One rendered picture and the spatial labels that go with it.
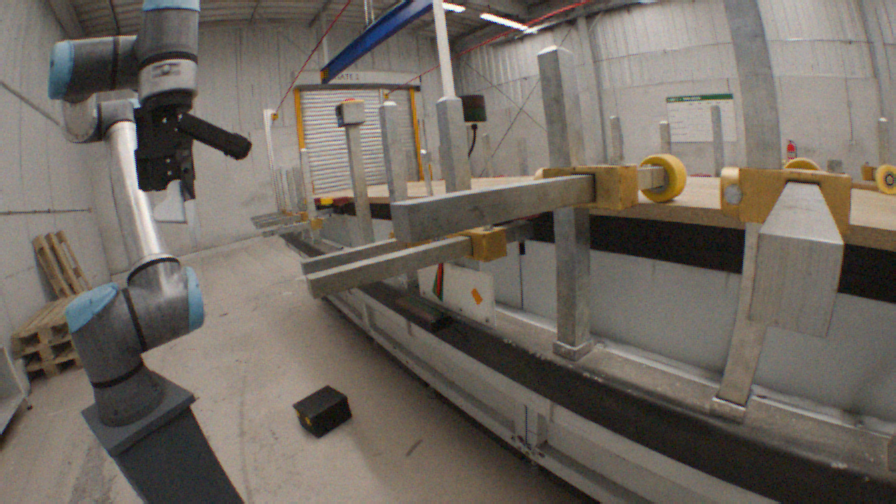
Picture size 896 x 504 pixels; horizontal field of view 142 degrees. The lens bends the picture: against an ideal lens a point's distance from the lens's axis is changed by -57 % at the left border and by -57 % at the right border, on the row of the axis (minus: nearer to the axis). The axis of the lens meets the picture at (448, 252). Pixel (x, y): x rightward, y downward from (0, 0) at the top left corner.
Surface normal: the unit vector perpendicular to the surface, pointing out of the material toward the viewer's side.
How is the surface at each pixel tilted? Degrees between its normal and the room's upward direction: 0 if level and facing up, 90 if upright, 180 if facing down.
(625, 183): 90
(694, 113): 90
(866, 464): 0
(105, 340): 90
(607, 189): 90
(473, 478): 0
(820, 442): 0
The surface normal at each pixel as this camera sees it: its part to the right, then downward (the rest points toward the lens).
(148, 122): 0.63, 0.11
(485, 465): -0.11, -0.97
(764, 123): -0.82, 0.22
